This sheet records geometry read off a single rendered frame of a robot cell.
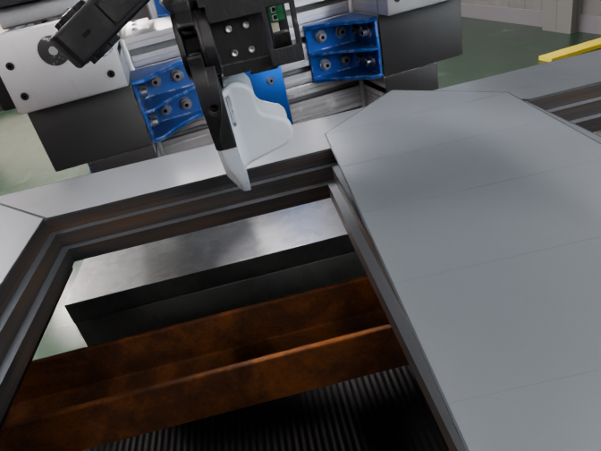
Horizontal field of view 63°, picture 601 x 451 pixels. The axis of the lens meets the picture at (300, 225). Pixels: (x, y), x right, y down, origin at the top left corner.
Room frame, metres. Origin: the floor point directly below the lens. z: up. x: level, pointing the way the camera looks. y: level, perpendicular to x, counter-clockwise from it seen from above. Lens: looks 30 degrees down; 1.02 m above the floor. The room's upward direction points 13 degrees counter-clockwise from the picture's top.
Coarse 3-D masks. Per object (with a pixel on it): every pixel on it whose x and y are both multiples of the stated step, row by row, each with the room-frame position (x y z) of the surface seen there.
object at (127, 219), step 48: (576, 96) 0.42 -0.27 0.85; (192, 192) 0.41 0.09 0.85; (240, 192) 0.40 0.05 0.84; (288, 192) 0.40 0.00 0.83; (336, 192) 0.38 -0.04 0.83; (48, 240) 0.39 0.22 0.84; (96, 240) 0.40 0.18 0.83; (144, 240) 0.39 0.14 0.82; (0, 288) 0.30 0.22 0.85; (48, 288) 0.33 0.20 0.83; (384, 288) 0.24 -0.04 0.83; (0, 336) 0.27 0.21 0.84; (0, 384) 0.23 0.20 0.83; (432, 384) 0.16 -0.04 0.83
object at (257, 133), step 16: (224, 96) 0.36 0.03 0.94; (240, 96) 0.36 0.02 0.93; (240, 112) 0.36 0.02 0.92; (256, 112) 0.36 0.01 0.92; (240, 128) 0.36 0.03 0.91; (256, 128) 0.36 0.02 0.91; (272, 128) 0.36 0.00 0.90; (288, 128) 0.36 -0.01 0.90; (240, 144) 0.36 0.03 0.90; (256, 144) 0.36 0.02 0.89; (272, 144) 0.36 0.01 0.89; (224, 160) 0.35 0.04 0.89; (240, 160) 0.36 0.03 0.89; (240, 176) 0.36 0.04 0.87
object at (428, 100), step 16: (416, 96) 0.50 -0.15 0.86; (432, 96) 0.49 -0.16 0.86; (448, 96) 0.48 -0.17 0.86; (464, 96) 0.47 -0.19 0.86; (480, 96) 0.46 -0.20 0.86; (368, 112) 0.48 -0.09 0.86; (384, 112) 0.47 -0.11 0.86; (400, 112) 0.46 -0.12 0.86; (416, 112) 0.45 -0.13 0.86; (336, 128) 0.46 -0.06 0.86
